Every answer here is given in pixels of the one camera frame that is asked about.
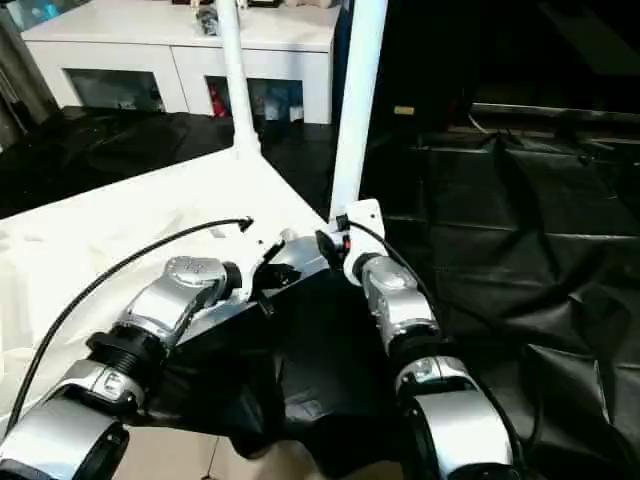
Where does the white plastic table leg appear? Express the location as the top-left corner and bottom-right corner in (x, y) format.
(327, 0), (390, 225)
(214, 0), (264, 161)

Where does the red bottle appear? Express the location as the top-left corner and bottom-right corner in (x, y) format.
(208, 84), (227, 119)

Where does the black work mat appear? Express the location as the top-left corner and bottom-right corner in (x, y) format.
(0, 100), (640, 479)

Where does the black crumpled bag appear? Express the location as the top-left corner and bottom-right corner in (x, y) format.
(194, 4), (221, 37)

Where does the dark low shelf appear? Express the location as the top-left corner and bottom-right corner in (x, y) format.
(470, 103), (640, 133)

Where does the white cabinet with glass doors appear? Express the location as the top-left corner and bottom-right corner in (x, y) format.
(20, 0), (343, 125)

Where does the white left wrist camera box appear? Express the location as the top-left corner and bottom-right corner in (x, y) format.
(224, 224), (291, 303)

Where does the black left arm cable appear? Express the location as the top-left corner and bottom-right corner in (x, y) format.
(0, 217), (255, 433)

